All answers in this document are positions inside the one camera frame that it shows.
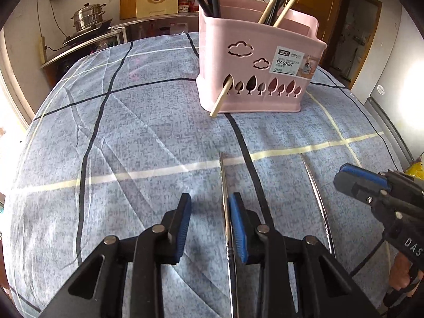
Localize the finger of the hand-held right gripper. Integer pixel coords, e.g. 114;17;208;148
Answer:
333;171;404;220
338;163;393;192

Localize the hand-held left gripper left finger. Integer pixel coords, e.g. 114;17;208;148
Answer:
38;193;193;318

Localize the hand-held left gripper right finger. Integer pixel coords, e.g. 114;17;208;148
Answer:
228;192;386;318

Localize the metal chopstick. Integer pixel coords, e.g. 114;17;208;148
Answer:
219;151;239;318
300;153;335;258

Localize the pink plastic chopstick basket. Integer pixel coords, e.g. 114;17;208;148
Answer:
195;0;328;115

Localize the wooden chopstick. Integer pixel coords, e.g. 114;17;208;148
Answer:
209;0;310;117
257;0;282;25

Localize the person's right hand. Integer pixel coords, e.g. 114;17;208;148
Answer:
388;253;417;293

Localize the yellow plastic bag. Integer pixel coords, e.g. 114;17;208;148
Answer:
405;159;424;177

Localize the grey refrigerator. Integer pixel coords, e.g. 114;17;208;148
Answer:
363;79;424;173

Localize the blue checked bedsheet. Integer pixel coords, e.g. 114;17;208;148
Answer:
2;31;406;318

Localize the orange wooden door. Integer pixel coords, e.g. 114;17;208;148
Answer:
285;0;346;67

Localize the steel side table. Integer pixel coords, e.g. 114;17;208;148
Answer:
40;13;200;80

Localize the black induction cooker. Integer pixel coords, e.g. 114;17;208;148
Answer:
62;20;115;46

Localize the stainless steel steamer pot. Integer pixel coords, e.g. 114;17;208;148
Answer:
71;3;107;33

